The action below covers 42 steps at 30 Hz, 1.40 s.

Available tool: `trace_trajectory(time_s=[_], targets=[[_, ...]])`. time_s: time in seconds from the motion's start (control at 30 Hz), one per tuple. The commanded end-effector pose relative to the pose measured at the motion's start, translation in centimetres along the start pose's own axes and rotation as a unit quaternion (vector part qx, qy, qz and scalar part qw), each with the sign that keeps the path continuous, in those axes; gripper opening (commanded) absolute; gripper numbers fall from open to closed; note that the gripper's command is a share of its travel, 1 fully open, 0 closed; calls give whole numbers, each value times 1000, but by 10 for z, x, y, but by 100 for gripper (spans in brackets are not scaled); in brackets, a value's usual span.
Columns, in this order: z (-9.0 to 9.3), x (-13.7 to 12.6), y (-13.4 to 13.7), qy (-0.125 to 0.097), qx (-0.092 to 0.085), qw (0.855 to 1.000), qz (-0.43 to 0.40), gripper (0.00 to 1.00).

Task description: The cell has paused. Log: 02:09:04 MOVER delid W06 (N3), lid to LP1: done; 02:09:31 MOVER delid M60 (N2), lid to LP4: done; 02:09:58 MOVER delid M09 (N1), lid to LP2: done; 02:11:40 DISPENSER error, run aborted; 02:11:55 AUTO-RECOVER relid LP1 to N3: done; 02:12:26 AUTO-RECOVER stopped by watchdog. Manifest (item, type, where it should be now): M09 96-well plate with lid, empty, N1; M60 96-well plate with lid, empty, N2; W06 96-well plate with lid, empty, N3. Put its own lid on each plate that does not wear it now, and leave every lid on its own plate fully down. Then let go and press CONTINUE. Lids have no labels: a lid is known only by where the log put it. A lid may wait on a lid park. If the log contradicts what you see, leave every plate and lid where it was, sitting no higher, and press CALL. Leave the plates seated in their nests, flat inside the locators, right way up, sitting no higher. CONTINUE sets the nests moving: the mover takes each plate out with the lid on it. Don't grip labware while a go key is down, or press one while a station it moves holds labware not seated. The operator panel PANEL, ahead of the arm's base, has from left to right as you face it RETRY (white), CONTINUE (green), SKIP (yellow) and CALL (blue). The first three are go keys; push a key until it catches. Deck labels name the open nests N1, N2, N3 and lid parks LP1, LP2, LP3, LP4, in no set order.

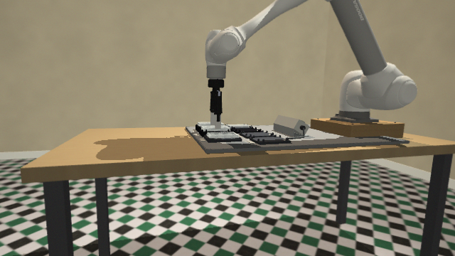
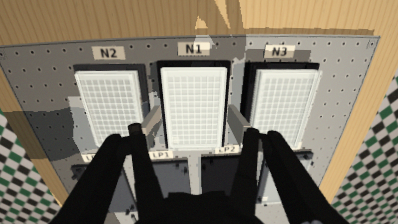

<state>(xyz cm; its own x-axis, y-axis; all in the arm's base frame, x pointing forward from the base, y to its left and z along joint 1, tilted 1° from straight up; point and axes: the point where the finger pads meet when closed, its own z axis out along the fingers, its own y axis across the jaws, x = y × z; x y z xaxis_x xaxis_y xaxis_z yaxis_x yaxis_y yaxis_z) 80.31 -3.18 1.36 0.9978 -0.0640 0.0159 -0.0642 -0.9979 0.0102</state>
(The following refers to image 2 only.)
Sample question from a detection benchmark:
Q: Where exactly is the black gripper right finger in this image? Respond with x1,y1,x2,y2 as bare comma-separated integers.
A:
222,104,350,224

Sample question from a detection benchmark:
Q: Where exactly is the black l-shaped locator bracket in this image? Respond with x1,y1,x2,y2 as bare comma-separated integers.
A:
240,62,320,122

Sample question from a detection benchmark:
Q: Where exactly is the dark grey plate nest frame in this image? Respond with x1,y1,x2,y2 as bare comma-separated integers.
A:
73,64,151,118

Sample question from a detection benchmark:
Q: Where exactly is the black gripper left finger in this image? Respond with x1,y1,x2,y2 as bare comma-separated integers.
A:
49,105,173,224

